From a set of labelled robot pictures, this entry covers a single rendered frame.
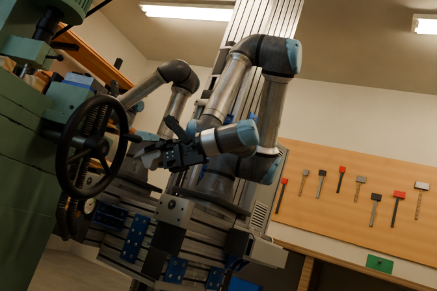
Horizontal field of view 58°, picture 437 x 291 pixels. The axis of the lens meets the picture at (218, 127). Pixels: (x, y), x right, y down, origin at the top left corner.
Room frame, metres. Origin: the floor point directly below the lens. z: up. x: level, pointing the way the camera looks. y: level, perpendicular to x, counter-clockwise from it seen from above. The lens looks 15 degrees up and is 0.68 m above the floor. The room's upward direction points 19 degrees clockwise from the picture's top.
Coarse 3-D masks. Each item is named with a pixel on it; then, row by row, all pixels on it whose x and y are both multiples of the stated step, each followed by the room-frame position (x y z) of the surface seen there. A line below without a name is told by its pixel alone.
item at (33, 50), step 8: (8, 40) 1.16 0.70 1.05; (16, 40) 1.15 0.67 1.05; (24, 40) 1.14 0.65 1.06; (32, 40) 1.13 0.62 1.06; (8, 48) 1.15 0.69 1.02; (16, 48) 1.14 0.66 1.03; (24, 48) 1.13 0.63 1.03; (32, 48) 1.13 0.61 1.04; (40, 48) 1.12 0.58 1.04; (48, 48) 1.14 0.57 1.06; (8, 56) 1.16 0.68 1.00; (16, 56) 1.14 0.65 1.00; (24, 56) 1.13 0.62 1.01; (32, 56) 1.12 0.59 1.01; (40, 56) 1.13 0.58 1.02; (24, 64) 1.19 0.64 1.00; (32, 64) 1.16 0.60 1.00; (40, 64) 1.14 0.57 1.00; (48, 64) 1.17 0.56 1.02
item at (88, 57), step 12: (60, 24) 3.26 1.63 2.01; (60, 36) 3.52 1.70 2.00; (72, 36) 3.42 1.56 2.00; (60, 48) 3.70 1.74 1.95; (72, 48) 3.59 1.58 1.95; (84, 48) 3.62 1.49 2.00; (84, 60) 3.98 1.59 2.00; (96, 60) 3.85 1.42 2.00; (120, 60) 4.65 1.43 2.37; (48, 72) 3.32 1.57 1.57; (96, 72) 4.24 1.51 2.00; (108, 72) 4.10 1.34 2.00; (120, 72) 4.08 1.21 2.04; (108, 84) 4.56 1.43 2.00; (120, 84) 4.40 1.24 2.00; (132, 84) 4.32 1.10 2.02; (108, 132) 4.56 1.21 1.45; (132, 132) 4.61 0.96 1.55; (96, 168) 4.43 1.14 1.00
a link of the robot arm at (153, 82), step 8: (168, 64) 1.79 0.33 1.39; (176, 64) 1.80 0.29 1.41; (184, 64) 1.81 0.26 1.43; (160, 72) 1.80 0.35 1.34; (168, 72) 1.79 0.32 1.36; (176, 72) 1.80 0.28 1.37; (184, 72) 1.82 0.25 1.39; (144, 80) 1.84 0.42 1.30; (152, 80) 1.83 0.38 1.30; (160, 80) 1.82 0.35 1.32; (168, 80) 1.82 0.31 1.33; (176, 80) 1.84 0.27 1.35; (136, 88) 1.85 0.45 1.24; (144, 88) 1.85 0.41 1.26; (152, 88) 1.85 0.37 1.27; (120, 96) 1.89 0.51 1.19; (128, 96) 1.87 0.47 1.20; (136, 96) 1.87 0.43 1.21; (144, 96) 1.88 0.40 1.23; (128, 104) 1.89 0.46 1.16; (112, 112) 1.90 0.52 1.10
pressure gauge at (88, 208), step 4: (80, 200) 1.32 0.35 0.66; (84, 200) 1.31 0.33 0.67; (88, 200) 1.33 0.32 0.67; (92, 200) 1.35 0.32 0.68; (80, 204) 1.32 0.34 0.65; (84, 204) 1.31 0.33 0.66; (88, 204) 1.34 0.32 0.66; (92, 204) 1.36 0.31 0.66; (80, 208) 1.32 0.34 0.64; (84, 208) 1.32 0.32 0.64; (88, 208) 1.34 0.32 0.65; (92, 208) 1.36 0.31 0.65; (76, 212) 1.34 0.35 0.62; (80, 212) 1.34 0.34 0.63; (84, 212) 1.34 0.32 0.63; (88, 212) 1.35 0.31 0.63; (76, 216) 1.34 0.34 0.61
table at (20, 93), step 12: (0, 72) 0.90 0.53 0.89; (0, 84) 0.92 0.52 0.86; (12, 84) 0.95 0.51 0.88; (24, 84) 0.98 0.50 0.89; (12, 96) 0.96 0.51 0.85; (24, 96) 1.00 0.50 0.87; (36, 96) 1.03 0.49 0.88; (36, 108) 1.05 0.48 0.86; (48, 108) 1.09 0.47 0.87; (48, 120) 1.08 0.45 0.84; (60, 120) 1.06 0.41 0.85
